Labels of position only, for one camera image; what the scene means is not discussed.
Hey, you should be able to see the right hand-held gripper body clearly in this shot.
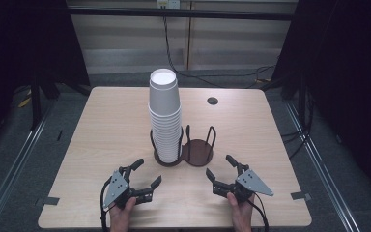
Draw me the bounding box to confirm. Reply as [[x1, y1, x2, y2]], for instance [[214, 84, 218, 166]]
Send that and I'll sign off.
[[230, 168, 275, 204]]

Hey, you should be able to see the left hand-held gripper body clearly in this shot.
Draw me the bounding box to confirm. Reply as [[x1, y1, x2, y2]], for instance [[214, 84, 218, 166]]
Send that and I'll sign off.
[[101, 167, 143, 210]]

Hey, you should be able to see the dark brown double cup holder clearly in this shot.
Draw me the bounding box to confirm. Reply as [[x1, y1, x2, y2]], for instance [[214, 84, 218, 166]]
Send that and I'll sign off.
[[149, 124, 217, 168]]

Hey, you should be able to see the stack of white paper cups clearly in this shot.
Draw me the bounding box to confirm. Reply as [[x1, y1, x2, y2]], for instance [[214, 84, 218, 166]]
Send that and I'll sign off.
[[147, 103, 184, 164]]

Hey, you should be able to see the person's left hand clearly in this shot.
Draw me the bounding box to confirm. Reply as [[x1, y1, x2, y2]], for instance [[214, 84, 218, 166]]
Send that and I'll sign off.
[[108, 196, 138, 232]]

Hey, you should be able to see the person's right hand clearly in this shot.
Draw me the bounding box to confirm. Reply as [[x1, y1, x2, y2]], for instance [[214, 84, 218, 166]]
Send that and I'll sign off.
[[226, 191, 255, 232]]

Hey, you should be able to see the grey tape strip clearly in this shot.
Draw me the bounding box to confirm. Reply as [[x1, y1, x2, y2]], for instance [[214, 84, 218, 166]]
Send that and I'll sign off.
[[290, 190, 313, 202], [34, 195, 61, 207]]

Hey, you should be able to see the black metal stand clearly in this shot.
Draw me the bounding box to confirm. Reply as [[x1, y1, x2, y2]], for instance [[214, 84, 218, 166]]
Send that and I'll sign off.
[[28, 74, 45, 131]]

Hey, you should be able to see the yellow floor object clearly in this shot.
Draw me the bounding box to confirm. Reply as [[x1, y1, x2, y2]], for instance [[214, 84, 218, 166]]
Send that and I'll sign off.
[[16, 96, 33, 109]]

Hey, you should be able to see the black curtain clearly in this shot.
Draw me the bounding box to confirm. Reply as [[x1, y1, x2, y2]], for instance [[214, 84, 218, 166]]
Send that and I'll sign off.
[[0, 0, 92, 159], [270, 0, 371, 197]]

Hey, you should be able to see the black horizontal metal bar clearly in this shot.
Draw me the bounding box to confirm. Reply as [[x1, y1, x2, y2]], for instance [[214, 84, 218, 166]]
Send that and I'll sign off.
[[67, 7, 297, 22]]

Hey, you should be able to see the left hand-held gripper black cable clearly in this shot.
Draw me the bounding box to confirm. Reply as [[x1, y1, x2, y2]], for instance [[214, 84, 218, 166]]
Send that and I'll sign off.
[[99, 177, 115, 232]]

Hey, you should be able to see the hand-held gripper black cable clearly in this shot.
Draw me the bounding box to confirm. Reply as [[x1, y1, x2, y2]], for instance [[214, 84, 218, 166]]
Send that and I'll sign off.
[[99, 177, 115, 232], [245, 192, 271, 232]]

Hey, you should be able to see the right hand-held gripper black cable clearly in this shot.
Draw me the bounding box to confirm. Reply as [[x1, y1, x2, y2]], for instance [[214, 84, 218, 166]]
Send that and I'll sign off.
[[245, 192, 271, 232]]

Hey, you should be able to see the bundle of black floor cables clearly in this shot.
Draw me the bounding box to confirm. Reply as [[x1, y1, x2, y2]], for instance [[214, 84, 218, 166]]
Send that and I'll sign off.
[[279, 90, 317, 160]]

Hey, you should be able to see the metal floor rail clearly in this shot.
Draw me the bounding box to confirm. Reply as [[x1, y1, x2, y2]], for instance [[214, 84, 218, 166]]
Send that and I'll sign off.
[[0, 101, 58, 232], [284, 101, 364, 232]]

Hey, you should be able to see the black wall socket cable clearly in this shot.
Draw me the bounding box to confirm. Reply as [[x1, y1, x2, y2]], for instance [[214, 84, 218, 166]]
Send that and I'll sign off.
[[161, 6, 276, 90]]

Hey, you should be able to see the white wall socket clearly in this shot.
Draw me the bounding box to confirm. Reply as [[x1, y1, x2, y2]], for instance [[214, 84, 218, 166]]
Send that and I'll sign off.
[[157, 0, 182, 10]]

